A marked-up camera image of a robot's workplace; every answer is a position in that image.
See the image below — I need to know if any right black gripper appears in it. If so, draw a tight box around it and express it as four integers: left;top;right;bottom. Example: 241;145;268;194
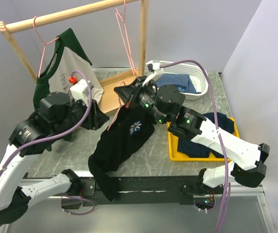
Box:
115;75;168;124

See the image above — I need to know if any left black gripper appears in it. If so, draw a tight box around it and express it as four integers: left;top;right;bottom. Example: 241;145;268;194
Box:
52;94;110;135

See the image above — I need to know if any pink wire hanger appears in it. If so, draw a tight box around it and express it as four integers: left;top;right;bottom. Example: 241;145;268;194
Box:
107;81;127;132
115;0;138;75

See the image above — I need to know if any black t shirt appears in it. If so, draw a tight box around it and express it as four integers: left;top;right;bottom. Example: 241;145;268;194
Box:
88;106;155;201

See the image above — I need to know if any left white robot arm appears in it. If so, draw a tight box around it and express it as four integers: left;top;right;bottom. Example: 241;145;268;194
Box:
0;92;109;225

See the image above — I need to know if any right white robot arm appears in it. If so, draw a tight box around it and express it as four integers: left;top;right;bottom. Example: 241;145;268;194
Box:
114;76;270;194

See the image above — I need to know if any navy blue t shirt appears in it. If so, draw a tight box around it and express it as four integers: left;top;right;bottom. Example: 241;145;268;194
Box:
177;112;235;159

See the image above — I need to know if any green and cream raglan shirt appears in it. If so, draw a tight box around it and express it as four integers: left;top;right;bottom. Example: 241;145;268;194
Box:
33;28;104;109

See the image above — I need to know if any pink hanger with green shirt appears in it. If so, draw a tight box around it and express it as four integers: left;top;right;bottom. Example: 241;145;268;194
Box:
33;16;59;78

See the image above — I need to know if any blue patterned cloth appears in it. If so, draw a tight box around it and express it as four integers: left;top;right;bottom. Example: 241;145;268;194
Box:
156;73;200;94

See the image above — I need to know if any white plastic basket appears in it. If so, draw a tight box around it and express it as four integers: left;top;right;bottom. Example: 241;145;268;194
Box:
164;63;208;100

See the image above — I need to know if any yellow plastic tray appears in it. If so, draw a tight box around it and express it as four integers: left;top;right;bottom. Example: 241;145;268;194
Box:
167;116;239;163

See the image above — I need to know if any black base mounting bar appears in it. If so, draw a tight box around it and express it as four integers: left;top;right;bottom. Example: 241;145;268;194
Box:
75;176;223;205

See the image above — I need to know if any wooden clothes rack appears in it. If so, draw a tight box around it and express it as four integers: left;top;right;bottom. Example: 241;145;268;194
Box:
0;0;149;113

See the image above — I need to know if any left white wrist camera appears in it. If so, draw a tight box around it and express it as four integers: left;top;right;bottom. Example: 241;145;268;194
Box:
68;76;93;107

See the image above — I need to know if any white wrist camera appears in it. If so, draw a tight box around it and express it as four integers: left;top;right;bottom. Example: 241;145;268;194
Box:
142;60;164;86
68;76;93;107

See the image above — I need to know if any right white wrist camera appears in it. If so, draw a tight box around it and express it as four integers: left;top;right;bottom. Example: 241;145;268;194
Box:
142;60;164;86

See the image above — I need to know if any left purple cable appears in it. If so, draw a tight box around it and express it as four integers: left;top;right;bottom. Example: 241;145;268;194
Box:
0;70;98;231

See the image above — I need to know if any purple cable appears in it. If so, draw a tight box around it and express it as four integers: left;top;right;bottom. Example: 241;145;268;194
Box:
160;59;232;233
0;70;98;231

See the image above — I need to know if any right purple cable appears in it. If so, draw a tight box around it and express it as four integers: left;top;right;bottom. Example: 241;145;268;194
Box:
160;59;232;233

